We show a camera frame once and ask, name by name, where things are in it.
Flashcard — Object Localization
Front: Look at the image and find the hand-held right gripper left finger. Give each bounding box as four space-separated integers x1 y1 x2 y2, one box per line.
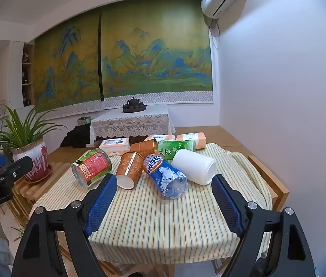
11 173 119 277

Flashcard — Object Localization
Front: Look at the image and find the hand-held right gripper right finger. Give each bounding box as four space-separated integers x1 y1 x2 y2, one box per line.
211 174 317 277

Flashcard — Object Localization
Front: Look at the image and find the orange patterned paper cup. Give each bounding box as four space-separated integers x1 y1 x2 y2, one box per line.
115 151 145 191
130 138 158 160

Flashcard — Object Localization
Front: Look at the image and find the white cup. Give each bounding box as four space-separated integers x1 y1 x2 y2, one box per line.
172 149 217 186

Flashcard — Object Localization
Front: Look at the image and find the potted green plant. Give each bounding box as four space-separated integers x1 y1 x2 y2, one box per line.
0 105 69 184

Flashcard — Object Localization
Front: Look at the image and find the wooden slatted stand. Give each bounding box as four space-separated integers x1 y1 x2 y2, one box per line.
11 162 72 227

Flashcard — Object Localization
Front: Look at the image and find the red and green can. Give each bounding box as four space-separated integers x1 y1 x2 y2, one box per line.
71 148 113 189

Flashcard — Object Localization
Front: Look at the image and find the striped tablecloth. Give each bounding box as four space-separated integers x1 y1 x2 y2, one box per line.
29 143 273 266

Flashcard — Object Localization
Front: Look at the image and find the white flat box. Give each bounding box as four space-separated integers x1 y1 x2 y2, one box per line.
99 138 130 157

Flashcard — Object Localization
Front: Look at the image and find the dark cloth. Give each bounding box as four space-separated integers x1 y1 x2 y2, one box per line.
60 125 94 148

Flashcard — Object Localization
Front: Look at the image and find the blue label plastic bottle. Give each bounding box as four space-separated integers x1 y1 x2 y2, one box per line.
143 153 188 199

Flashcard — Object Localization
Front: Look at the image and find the orange tissue pack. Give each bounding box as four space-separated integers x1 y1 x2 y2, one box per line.
144 134 174 144
176 133 207 150

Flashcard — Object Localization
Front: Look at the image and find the green tea packet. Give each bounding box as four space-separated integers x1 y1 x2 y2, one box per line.
157 140 196 160

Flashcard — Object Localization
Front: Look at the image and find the white lace tablecloth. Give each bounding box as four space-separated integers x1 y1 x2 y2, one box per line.
90 103 176 145

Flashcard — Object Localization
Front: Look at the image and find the black tea tray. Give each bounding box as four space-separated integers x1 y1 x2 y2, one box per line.
123 103 147 114

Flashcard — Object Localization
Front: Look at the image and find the black teapot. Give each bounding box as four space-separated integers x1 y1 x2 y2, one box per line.
126 96 141 109

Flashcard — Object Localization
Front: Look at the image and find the wall shelf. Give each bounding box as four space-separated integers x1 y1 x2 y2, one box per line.
21 43 35 109

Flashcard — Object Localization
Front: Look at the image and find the landscape wall painting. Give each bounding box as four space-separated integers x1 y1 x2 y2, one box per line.
33 8 103 115
101 0 213 107

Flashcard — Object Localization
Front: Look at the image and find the air conditioner cable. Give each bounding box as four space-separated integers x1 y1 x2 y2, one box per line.
208 18 220 64

